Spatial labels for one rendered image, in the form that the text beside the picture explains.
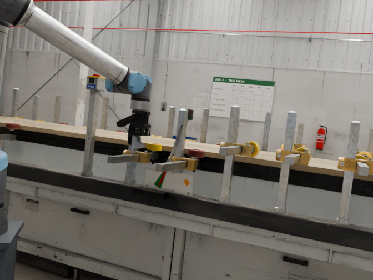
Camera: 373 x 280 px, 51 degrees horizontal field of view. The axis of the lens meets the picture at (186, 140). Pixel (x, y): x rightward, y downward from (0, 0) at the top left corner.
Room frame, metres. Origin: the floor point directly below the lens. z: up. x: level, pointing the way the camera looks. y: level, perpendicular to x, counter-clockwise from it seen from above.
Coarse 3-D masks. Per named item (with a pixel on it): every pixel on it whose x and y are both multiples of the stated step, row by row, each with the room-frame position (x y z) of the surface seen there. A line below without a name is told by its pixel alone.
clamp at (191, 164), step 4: (172, 160) 1.84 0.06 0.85; (176, 160) 1.83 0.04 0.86; (180, 160) 1.82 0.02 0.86; (184, 160) 1.82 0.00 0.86; (188, 160) 1.81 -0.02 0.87; (192, 160) 1.80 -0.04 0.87; (196, 160) 1.83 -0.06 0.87; (188, 164) 1.81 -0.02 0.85; (192, 164) 1.80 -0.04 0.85; (196, 164) 1.84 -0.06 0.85; (180, 168) 1.82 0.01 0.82; (184, 168) 1.82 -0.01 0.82; (188, 168) 1.81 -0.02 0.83; (192, 168) 1.80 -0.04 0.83; (196, 168) 1.84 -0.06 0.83
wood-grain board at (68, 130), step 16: (32, 128) 2.44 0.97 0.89; (48, 128) 2.44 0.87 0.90; (64, 128) 2.64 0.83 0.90; (80, 128) 2.86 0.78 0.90; (128, 144) 2.18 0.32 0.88; (144, 144) 2.14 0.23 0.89; (192, 144) 2.43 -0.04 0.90; (208, 144) 2.63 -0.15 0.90; (240, 160) 1.94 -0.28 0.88; (256, 160) 1.91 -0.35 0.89; (272, 160) 1.92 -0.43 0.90; (320, 160) 2.32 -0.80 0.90; (368, 176) 1.73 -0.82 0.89
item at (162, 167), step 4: (156, 164) 1.58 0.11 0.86; (160, 164) 1.57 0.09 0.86; (164, 164) 1.59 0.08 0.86; (168, 164) 1.62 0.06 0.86; (172, 164) 1.66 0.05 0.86; (176, 164) 1.70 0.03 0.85; (180, 164) 1.74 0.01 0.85; (184, 164) 1.79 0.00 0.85; (156, 168) 1.58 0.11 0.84; (160, 168) 1.57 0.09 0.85; (164, 168) 1.59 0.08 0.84; (168, 168) 1.62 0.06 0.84; (172, 168) 1.66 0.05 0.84; (176, 168) 1.70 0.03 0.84
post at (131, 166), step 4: (128, 148) 1.94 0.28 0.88; (128, 164) 1.94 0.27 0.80; (132, 164) 1.93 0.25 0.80; (128, 168) 1.93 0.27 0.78; (132, 168) 1.93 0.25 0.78; (128, 172) 1.93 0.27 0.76; (132, 172) 1.93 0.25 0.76; (128, 176) 1.93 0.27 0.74; (132, 176) 1.93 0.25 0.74; (132, 180) 1.94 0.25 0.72
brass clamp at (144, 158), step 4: (124, 152) 1.94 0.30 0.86; (128, 152) 1.93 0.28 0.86; (136, 152) 1.91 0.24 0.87; (140, 152) 1.91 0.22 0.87; (140, 156) 1.90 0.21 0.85; (144, 156) 1.90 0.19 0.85; (148, 156) 1.92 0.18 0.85; (140, 160) 1.90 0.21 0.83; (144, 160) 1.89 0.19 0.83; (148, 160) 1.92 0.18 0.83
